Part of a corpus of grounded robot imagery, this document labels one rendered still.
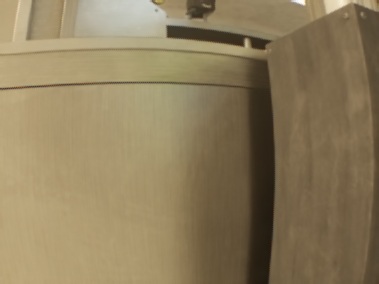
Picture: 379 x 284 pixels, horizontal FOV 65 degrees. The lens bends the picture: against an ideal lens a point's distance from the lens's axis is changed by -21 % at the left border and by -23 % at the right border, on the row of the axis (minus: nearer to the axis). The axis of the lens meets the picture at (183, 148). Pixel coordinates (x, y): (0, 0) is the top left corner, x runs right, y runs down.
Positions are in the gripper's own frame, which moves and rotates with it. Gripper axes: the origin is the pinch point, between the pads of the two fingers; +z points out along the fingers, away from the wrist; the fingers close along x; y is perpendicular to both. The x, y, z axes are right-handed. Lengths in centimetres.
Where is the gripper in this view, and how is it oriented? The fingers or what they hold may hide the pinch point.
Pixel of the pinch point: (198, 31)
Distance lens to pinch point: 99.5
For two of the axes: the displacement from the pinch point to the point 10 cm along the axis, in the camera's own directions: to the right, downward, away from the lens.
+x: 9.2, -0.3, 3.9
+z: 0.3, 10.0, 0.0
